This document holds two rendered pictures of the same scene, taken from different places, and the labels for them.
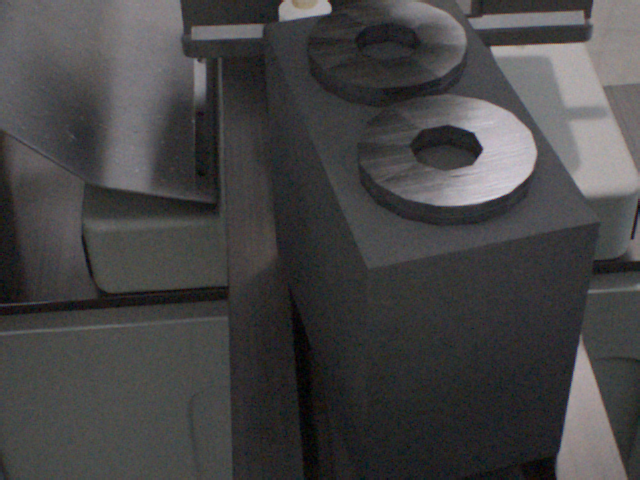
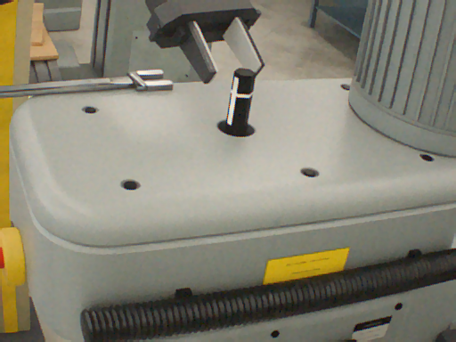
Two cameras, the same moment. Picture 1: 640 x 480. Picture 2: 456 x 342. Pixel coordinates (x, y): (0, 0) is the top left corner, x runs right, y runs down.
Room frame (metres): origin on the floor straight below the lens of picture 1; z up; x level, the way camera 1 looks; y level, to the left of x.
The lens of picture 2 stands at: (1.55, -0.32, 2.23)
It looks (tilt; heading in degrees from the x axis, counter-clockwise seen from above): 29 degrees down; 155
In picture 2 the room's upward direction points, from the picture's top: 9 degrees clockwise
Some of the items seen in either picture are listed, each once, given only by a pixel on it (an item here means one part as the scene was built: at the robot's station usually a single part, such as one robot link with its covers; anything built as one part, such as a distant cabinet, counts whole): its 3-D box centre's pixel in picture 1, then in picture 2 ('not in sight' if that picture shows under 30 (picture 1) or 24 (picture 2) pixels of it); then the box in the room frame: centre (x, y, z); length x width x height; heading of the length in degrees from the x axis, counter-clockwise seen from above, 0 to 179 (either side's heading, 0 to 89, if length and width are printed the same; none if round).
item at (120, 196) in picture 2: not in sight; (238, 194); (0.92, -0.02, 1.81); 0.47 x 0.26 x 0.16; 93
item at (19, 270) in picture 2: not in sight; (12, 256); (0.93, -0.26, 1.76); 0.06 x 0.02 x 0.06; 3
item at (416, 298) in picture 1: (410, 229); not in sight; (0.53, -0.05, 1.02); 0.22 x 0.12 x 0.20; 14
